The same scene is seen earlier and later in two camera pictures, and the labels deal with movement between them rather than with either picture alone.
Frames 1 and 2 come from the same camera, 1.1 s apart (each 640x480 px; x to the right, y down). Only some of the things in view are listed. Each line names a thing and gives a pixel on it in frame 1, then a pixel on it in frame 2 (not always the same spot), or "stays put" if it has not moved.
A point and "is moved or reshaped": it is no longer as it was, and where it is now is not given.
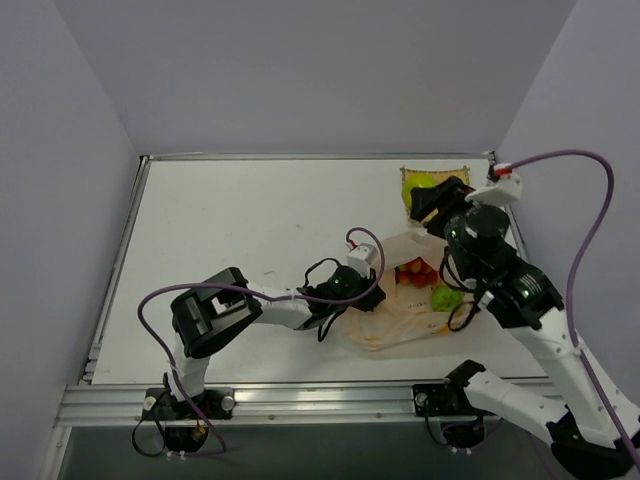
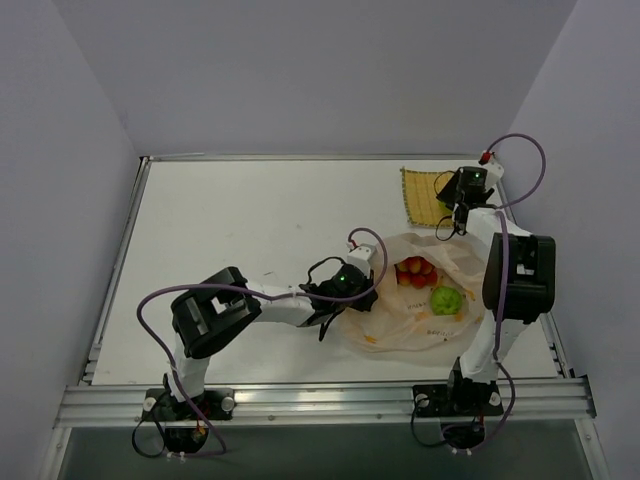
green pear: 415,180 is moved or reshaped
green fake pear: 445,298 stays put
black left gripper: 368,298 stays put
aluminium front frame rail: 266,405 stays put
